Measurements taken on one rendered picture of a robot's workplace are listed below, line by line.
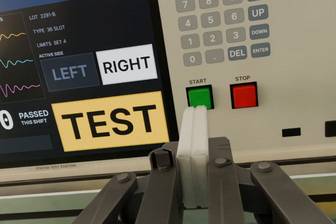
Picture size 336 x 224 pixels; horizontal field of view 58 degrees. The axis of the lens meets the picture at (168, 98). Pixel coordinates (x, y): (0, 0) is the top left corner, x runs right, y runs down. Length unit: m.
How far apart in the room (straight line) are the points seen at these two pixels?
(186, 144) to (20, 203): 0.22
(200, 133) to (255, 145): 0.13
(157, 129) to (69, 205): 0.11
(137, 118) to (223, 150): 0.14
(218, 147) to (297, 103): 0.13
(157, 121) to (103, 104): 0.05
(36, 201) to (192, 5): 0.23
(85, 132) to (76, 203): 0.07
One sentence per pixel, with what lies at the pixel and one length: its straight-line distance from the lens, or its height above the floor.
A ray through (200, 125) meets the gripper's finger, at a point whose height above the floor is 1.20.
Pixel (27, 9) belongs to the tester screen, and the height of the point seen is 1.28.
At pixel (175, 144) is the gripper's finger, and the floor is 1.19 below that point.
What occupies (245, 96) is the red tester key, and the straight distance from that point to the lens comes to 0.26.
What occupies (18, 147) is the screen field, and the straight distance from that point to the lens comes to 0.34.
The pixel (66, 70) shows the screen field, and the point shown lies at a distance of 0.29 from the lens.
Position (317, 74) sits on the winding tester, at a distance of 0.28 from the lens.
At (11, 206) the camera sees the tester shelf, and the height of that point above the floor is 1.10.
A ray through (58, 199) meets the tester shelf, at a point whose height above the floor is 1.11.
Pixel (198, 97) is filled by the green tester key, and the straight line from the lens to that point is 0.26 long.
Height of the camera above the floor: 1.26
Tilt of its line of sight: 17 degrees down
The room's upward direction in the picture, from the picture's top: 9 degrees counter-clockwise
